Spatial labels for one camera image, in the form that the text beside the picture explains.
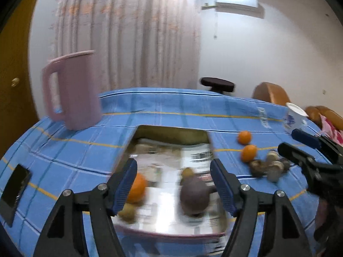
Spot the black round stool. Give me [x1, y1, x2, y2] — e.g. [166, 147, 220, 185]
[200, 77, 236, 95]

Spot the large orange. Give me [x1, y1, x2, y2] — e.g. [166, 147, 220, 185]
[126, 173, 149, 204]

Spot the purple round fruit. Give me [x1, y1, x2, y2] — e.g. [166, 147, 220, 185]
[179, 177, 215, 216]

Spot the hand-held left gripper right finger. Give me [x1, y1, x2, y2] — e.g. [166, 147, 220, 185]
[210, 158, 313, 257]

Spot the yellow-green fruit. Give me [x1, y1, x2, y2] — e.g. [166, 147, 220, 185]
[118, 203, 137, 223]

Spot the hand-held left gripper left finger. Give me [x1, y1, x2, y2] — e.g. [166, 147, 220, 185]
[33, 158, 138, 257]

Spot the black smartphone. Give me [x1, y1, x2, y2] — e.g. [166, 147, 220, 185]
[0, 163, 33, 228]

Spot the pink plastic pitcher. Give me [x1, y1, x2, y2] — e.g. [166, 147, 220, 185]
[41, 49, 103, 131]

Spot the rectangular metal tray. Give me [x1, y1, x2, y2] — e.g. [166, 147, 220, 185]
[111, 124, 232, 245]

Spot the pink patterned cloth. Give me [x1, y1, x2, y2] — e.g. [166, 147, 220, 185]
[319, 114, 343, 140]

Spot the white cup with blue print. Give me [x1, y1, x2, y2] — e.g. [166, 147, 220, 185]
[282, 102, 309, 134]

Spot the blue plaid tablecloth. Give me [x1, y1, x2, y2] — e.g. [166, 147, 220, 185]
[0, 87, 343, 257]

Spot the pale floral curtain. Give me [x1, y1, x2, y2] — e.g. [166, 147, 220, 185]
[49, 0, 203, 92]

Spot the brown wooden door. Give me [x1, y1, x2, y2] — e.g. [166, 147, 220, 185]
[0, 0, 45, 159]

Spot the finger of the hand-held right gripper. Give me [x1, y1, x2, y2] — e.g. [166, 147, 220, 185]
[278, 142, 322, 172]
[292, 128, 343, 164]

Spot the small orange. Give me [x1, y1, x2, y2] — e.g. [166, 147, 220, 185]
[238, 130, 253, 145]
[241, 145, 258, 163]

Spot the brown leather cushion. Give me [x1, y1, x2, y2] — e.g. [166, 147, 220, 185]
[305, 106, 343, 130]

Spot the white air conditioner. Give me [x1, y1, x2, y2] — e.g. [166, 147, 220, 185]
[201, 0, 266, 20]

